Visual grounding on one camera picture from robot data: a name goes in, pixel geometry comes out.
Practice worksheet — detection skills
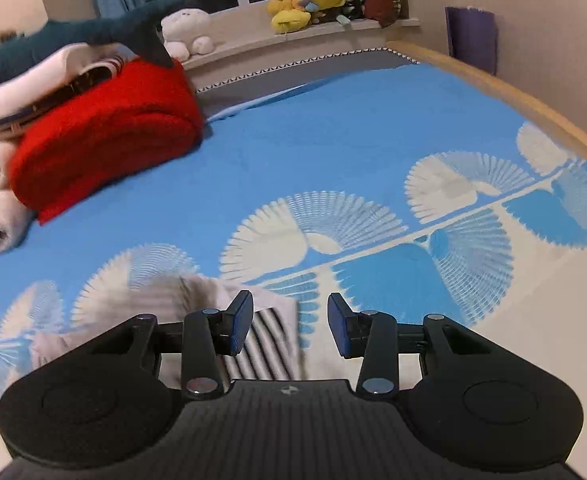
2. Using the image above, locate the white folded cloth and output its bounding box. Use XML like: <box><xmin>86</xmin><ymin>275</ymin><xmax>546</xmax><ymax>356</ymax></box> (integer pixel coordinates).
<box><xmin>0</xmin><ymin>43</ymin><xmax>127</xmax><ymax>128</ymax></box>

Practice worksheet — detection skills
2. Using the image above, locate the mattress with triangle trim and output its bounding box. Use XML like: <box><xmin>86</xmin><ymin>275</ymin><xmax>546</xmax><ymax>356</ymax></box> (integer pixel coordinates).
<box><xmin>190</xmin><ymin>46</ymin><xmax>423</xmax><ymax>108</ymax></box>

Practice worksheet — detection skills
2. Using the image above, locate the dark striped cloth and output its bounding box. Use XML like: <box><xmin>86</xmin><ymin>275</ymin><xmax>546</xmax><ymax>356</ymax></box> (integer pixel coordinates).
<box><xmin>0</xmin><ymin>61</ymin><xmax>127</xmax><ymax>133</ymax></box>

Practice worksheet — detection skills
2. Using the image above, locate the dark blue shark plush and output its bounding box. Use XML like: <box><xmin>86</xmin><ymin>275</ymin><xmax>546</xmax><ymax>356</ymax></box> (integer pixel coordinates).
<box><xmin>0</xmin><ymin>0</ymin><xmax>187</xmax><ymax>92</ymax></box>

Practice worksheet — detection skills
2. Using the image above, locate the white plush toy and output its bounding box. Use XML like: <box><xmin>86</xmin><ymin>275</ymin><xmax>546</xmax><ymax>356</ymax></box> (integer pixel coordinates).
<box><xmin>160</xmin><ymin>8</ymin><xmax>217</xmax><ymax>60</ymax></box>

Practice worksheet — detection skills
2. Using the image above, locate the wooden bed frame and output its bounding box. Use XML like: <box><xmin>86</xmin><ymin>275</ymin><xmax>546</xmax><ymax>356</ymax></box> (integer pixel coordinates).
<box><xmin>385</xmin><ymin>40</ymin><xmax>587</xmax><ymax>182</ymax></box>

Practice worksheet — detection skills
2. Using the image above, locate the red folded blanket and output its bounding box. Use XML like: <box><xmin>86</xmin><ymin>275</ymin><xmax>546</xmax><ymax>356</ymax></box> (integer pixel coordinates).
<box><xmin>8</xmin><ymin>57</ymin><xmax>206</xmax><ymax>225</ymax></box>

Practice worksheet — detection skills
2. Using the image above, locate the blue patterned bed sheet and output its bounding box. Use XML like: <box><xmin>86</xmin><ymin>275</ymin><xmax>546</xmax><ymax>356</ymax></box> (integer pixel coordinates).
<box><xmin>0</xmin><ymin>57</ymin><xmax>587</xmax><ymax>413</ymax></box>

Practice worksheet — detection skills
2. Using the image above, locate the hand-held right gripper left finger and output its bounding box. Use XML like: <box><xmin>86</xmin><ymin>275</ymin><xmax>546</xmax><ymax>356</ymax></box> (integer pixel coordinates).
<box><xmin>81</xmin><ymin>290</ymin><xmax>255</xmax><ymax>402</ymax></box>

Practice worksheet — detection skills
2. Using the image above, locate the yellow duck plush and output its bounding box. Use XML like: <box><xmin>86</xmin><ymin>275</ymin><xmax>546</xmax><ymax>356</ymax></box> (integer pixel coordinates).
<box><xmin>266</xmin><ymin>0</ymin><xmax>313</xmax><ymax>35</ymax></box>

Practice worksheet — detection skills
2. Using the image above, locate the purple flat board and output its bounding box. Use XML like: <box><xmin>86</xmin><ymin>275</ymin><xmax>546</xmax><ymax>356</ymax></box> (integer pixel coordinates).
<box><xmin>444</xmin><ymin>6</ymin><xmax>499</xmax><ymax>77</ymax></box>

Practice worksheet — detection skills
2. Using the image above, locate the white and striped small shirt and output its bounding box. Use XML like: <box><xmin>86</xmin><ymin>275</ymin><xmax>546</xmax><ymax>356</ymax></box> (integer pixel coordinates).
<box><xmin>31</xmin><ymin>274</ymin><xmax>305</xmax><ymax>392</ymax></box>

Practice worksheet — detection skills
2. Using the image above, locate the white windowsill ledge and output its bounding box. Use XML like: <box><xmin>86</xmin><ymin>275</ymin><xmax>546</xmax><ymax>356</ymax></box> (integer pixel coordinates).
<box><xmin>178</xmin><ymin>2</ymin><xmax>422</xmax><ymax>70</ymax></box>

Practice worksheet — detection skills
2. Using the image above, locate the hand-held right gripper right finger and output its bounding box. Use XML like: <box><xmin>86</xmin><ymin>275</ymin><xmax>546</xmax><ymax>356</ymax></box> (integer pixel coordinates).
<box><xmin>326</xmin><ymin>292</ymin><xmax>504</xmax><ymax>402</ymax></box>

